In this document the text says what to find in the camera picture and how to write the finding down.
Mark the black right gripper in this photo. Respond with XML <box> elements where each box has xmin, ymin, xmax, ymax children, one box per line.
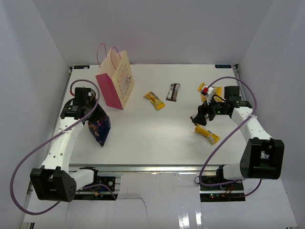
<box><xmin>193</xmin><ymin>94</ymin><xmax>228</xmax><ymax>126</ymax></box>

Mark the dark blue purple snack bag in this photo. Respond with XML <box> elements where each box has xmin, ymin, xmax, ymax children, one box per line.
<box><xmin>88</xmin><ymin>114</ymin><xmax>111</xmax><ymax>147</ymax></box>

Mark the yellow m&m packet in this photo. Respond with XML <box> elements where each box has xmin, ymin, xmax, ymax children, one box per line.
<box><xmin>197</xmin><ymin>83</ymin><xmax>222</xmax><ymax>102</ymax></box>
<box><xmin>144</xmin><ymin>91</ymin><xmax>166</xmax><ymax>110</ymax></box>

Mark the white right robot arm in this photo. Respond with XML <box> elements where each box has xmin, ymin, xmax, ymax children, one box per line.
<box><xmin>191</xmin><ymin>86</ymin><xmax>285</xmax><ymax>190</ymax></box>

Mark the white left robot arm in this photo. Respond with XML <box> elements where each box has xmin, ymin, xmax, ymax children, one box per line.
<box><xmin>30</xmin><ymin>87</ymin><xmax>111</xmax><ymax>202</ymax></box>

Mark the pink cream paper bag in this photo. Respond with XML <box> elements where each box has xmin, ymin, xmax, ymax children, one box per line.
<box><xmin>95</xmin><ymin>46</ymin><xmax>135</xmax><ymax>110</ymax></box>

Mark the yellow snack bar near front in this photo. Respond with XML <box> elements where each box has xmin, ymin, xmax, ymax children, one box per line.
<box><xmin>195</xmin><ymin>124</ymin><xmax>220</xmax><ymax>145</ymax></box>

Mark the brown chocolate bar centre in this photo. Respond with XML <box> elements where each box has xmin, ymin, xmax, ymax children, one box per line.
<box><xmin>166</xmin><ymin>83</ymin><xmax>180</xmax><ymax>102</ymax></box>

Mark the blue label right corner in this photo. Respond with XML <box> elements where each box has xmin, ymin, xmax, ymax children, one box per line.
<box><xmin>215</xmin><ymin>64</ymin><xmax>232</xmax><ymax>69</ymax></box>

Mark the blue label corner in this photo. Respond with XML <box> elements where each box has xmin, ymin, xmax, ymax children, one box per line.
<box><xmin>215</xmin><ymin>64</ymin><xmax>232</xmax><ymax>69</ymax></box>
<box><xmin>73</xmin><ymin>65</ymin><xmax>90</xmax><ymax>69</ymax></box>

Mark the blue label left corner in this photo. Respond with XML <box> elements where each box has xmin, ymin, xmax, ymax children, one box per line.
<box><xmin>73</xmin><ymin>65</ymin><xmax>90</xmax><ymax>69</ymax></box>

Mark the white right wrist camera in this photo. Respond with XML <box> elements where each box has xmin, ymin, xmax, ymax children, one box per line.
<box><xmin>201</xmin><ymin>86</ymin><xmax>214</xmax><ymax>103</ymax></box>

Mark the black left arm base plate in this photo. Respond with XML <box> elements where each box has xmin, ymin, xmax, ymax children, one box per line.
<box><xmin>80</xmin><ymin>176</ymin><xmax>116</xmax><ymax>194</ymax></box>

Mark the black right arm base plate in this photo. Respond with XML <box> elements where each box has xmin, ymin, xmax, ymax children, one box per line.
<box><xmin>199</xmin><ymin>175</ymin><xmax>246</xmax><ymax>202</ymax></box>

